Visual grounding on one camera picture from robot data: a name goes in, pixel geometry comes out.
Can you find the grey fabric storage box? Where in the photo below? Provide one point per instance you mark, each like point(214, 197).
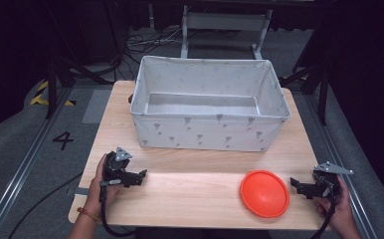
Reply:
point(210, 132)

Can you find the grey metal floor rail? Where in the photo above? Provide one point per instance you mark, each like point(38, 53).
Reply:
point(17, 176)
point(339, 156)

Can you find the black tripod stand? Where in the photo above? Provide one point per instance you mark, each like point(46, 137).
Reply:
point(312, 81)
point(62, 74)

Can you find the person's right hand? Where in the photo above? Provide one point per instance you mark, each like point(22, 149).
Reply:
point(344, 212)

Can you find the person's left hand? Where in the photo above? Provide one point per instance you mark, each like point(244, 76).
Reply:
point(95, 194)

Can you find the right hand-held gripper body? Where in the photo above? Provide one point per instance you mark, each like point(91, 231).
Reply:
point(327, 182)

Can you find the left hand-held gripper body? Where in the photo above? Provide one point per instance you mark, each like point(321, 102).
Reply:
point(113, 167)

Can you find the grey metal stand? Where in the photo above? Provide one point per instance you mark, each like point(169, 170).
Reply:
point(225, 21)

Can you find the grey tape strip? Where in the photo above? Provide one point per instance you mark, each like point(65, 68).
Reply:
point(79, 191)

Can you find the round orange plastic disc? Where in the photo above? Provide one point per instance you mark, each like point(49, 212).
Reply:
point(264, 194)

